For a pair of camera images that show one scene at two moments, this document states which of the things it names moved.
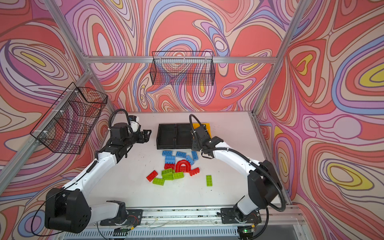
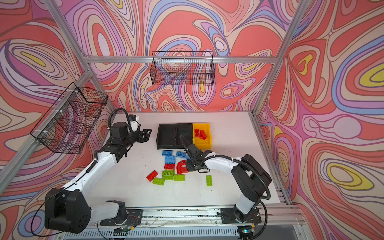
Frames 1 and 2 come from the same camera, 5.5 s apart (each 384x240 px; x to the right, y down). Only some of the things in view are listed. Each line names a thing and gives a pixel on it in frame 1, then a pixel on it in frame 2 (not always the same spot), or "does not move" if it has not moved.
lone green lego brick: x=209 y=180 does not move
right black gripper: x=195 y=144 -> x=190 y=168
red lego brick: x=152 y=175 does not move
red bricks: x=179 y=168 does not move
